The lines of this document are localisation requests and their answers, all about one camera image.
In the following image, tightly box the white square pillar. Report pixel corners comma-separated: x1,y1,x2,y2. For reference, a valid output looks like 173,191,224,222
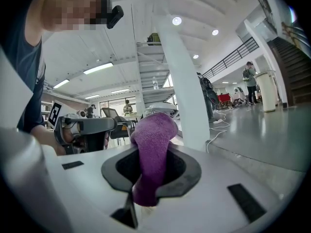
154,0,211,152

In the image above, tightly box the person's dark blue shirt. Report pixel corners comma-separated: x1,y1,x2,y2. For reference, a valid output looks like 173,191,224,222
0,0,47,133

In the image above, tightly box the dark backpack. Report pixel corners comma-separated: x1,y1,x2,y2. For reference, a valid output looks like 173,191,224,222
147,32,161,46

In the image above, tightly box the person's left hand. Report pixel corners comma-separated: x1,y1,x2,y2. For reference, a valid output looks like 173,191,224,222
62,127,77,143

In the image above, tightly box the white floor cable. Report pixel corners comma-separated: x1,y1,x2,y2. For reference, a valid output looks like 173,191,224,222
206,120,231,154

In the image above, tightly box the white cylindrical stand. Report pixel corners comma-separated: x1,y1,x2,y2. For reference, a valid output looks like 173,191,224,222
253,69,277,113

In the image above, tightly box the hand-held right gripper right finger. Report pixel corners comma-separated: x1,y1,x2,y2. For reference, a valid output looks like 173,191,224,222
137,143,290,233

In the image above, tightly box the black mesh sled chair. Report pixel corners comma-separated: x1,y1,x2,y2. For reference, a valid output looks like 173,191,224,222
101,107,137,145

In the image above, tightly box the person's left forearm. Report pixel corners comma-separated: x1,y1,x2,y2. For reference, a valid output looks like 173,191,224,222
31,124,65,156

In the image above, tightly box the black balcony railing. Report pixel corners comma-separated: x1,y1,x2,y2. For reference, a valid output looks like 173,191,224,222
203,36,259,79

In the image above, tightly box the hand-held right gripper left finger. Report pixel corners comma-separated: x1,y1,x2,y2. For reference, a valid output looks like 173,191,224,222
42,144,142,233

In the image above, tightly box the black head-worn camera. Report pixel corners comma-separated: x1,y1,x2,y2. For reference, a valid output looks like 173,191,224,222
96,0,124,30

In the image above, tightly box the person's head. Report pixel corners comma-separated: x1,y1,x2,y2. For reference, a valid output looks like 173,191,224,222
24,0,109,48

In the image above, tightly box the purple cloth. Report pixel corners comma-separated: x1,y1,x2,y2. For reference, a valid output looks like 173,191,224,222
130,112,179,207

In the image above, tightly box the white grey plastic case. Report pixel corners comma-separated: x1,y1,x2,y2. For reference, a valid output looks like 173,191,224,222
145,102,179,119

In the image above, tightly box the table with red tablecloth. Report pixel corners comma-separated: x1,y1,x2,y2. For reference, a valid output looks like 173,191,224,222
217,93,231,107

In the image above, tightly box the dark wooden staircase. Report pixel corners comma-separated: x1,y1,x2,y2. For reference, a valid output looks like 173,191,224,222
267,36,311,105

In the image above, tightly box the white metal shelving rack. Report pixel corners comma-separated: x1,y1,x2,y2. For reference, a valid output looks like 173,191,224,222
135,41,180,113

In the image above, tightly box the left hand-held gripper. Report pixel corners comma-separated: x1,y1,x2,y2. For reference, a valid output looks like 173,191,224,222
47,100,118,156

